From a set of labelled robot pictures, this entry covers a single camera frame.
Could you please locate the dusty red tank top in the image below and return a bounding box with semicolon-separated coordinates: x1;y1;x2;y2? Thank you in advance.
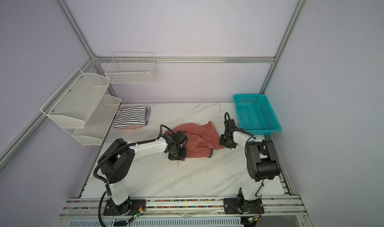
173;121;225;158

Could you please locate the black white striped tank top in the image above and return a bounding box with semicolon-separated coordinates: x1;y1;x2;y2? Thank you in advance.
114;106;146;130

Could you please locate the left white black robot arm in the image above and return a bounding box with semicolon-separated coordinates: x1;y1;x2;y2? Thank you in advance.
93;131;188;207

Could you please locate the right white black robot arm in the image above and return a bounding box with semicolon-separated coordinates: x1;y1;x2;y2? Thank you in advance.
220;119;281;213

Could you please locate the teal plastic basket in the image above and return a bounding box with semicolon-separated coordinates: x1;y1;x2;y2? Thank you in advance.
233;94;281;136

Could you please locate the blue white striped folded top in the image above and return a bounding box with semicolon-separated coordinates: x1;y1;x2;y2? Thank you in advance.
145;107;151;126

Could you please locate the lower white mesh shelf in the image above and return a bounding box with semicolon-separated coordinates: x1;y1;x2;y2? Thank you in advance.
71;95;121;146

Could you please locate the right thin black cable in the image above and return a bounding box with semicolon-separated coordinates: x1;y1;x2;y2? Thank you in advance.
223;112;266;204

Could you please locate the left black corrugated cable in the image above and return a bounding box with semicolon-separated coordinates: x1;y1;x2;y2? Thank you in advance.
92;124;176;227

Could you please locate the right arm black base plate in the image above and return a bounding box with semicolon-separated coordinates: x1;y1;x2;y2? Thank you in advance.
223;198;265;215

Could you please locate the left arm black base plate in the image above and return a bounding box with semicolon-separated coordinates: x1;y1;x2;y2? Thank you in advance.
103;198;147;216

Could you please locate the white wire wall basket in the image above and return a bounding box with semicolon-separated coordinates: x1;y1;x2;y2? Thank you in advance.
105;52;157;84

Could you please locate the aluminium mounting rail frame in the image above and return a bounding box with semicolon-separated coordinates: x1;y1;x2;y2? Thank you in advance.
56;147;312;227

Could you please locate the aluminium enclosure frame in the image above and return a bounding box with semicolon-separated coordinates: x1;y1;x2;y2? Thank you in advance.
1;0;308;176

